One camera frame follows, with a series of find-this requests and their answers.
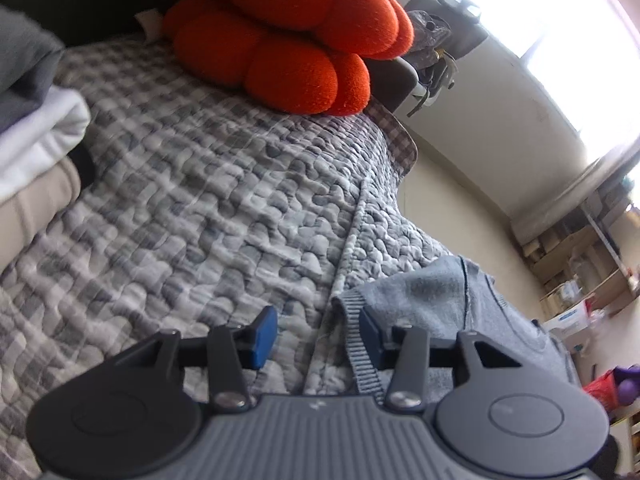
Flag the stack of folded clothes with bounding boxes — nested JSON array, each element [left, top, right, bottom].
[[1, 6, 96, 268]]

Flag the wooden desk shelf unit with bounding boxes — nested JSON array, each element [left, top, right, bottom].
[[521, 179, 639, 321]]

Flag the grey checkered blanket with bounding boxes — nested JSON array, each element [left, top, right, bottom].
[[363, 96, 419, 179]]

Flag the right beige curtain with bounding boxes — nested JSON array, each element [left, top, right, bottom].
[[508, 144, 640, 250]]

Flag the grey white quilted bedspread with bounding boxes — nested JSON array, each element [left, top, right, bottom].
[[1, 39, 446, 479]]

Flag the white blue cardboard box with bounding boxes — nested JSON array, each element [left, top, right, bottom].
[[542, 300, 592, 354]]

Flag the grey knitted cat sweater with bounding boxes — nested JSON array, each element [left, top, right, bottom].
[[332, 256, 580, 402]]

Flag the orange pumpkin cushion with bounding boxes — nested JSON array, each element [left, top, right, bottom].
[[162, 0, 414, 116]]

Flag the grey backpack on chair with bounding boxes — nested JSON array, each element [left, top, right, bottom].
[[404, 10, 451, 70]]

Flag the white office chair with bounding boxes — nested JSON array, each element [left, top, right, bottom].
[[402, 0, 488, 117]]

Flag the red patterned basket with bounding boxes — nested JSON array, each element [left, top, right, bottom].
[[582, 370, 620, 414]]

